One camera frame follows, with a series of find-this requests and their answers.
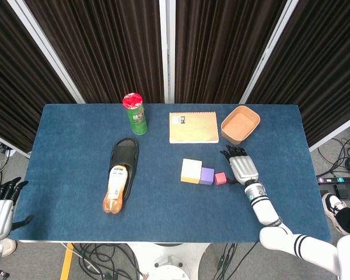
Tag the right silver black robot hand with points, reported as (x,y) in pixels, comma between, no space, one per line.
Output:
(245,169)

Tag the small red cube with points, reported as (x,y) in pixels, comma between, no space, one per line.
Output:
(220,178)

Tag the medium purple cube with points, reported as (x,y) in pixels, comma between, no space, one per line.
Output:
(207,176)

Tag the yellow and white block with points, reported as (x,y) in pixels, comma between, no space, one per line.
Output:
(191,169)

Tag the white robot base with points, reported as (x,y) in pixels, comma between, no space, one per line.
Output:
(169,262)

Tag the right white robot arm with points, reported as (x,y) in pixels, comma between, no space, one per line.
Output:
(265,207)

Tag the brown paper bowl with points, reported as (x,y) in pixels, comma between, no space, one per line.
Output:
(240,122)

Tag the yellow spiral notebook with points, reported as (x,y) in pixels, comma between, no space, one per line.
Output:
(192,128)

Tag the yellow floor tape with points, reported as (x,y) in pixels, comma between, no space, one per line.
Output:
(67,262)

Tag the blue felt table cover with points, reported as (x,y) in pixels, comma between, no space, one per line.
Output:
(76,175)

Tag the white black sneaker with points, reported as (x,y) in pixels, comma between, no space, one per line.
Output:
(332,205)

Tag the black power strip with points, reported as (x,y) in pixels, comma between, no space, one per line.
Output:
(344,179)

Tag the green chip can red lid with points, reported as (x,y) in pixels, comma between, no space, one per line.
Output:
(138,122)

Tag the orange drink bottle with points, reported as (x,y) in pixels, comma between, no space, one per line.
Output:
(115,189)

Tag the black rubber slipper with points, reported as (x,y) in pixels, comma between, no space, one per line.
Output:
(125,154)

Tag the dark pleated curtain panel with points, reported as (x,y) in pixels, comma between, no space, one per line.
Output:
(17,87)
(221,43)
(105,43)
(323,73)

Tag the white partition frame post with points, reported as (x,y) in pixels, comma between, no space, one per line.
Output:
(167,43)
(271,49)
(46,52)

